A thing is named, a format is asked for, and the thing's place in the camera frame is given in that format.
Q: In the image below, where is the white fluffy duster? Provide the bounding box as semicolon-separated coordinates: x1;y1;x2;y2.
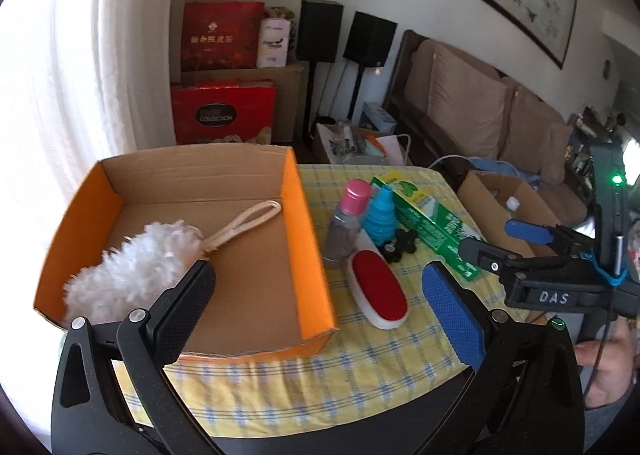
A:
62;200;283;327

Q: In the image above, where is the black small toy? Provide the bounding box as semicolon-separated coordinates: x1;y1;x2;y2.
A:
377;229;420;264

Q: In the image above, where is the red gift bag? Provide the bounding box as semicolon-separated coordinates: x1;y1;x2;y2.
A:
181;1;266;74

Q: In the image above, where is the brown wooden sofa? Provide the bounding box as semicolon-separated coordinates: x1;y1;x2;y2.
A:
385;30;596;226

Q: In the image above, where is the large beige sofa cushion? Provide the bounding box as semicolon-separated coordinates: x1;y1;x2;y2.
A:
425;42;517;162

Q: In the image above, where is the large brown cardboard box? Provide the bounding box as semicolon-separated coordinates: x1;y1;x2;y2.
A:
270;60;311;143

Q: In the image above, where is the yellow checked tablecloth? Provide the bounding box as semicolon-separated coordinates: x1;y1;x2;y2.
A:
112;164;536;426

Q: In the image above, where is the orange cardboard box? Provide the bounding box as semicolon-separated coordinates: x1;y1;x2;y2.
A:
32;145;341;363

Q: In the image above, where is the white paper bag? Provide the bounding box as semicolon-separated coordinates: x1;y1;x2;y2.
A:
375;135;407;166

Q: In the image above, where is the green toothpaste box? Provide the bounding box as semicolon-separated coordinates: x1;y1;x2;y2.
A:
371;170;488;281

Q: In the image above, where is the white curtain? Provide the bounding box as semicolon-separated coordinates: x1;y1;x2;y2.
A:
0;0;201;256

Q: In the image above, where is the person's right hand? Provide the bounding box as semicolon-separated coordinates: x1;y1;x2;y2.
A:
574;324;634;412

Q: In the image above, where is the light blue cloth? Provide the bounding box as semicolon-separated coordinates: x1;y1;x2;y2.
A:
470;158;543;192

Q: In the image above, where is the cluttered shelf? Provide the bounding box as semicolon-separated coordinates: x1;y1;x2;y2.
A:
565;105;640;176

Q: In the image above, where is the black speaker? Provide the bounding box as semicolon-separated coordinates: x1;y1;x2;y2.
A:
343;11;398;70
296;0;344;64

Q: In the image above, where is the open brown cardboard box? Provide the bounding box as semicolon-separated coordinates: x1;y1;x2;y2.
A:
457;170;563;261

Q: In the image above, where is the cluttered cardboard box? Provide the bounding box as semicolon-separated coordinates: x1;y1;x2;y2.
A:
315;121;413;166

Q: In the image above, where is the gold patterned bag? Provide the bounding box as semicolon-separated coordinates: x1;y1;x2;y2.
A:
264;6;299;24

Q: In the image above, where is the blue and white box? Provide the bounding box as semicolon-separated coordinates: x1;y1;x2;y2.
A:
360;101;398;132

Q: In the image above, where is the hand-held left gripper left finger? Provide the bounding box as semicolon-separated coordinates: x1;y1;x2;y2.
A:
50;260;218;455

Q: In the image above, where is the clear bottle with pink cap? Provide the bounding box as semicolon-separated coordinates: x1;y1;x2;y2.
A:
322;180;373;270

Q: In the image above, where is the black speaker stand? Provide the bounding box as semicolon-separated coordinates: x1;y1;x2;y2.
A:
347;66;367;122
301;62;319;136

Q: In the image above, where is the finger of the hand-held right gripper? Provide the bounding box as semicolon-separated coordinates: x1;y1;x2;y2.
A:
505;219;599;260
459;237;532;282

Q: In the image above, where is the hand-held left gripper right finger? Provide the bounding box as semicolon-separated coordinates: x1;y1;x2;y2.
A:
421;261;588;455

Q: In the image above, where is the red lint brush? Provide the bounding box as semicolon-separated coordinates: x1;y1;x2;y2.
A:
345;249;410;331

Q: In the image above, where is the red gift box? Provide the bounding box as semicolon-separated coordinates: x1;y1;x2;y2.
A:
170;80;277;146

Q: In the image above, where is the blue collapsible funnel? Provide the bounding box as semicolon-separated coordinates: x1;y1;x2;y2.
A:
365;186;399;249

